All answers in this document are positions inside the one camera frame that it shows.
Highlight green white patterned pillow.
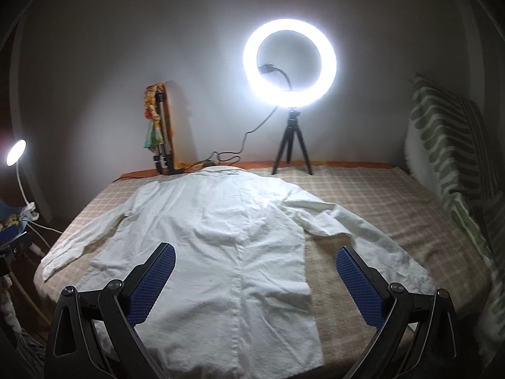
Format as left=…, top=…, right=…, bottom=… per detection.
left=405, top=75, right=504, bottom=364

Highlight checkered beige blanket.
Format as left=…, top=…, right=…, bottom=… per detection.
left=34, top=167, right=490, bottom=372

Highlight white clip desk lamp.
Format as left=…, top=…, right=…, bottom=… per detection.
left=5, top=140, right=39, bottom=222

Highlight ring light cable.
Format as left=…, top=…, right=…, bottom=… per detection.
left=205, top=103, right=279, bottom=167

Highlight white shirt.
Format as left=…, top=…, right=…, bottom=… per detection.
left=42, top=167, right=436, bottom=378

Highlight folded tripod with colourful scarf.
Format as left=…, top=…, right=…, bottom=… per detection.
left=144, top=83, right=185, bottom=175

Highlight black small tripod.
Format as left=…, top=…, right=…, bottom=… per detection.
left=271, top=110, right=313, bottom=175

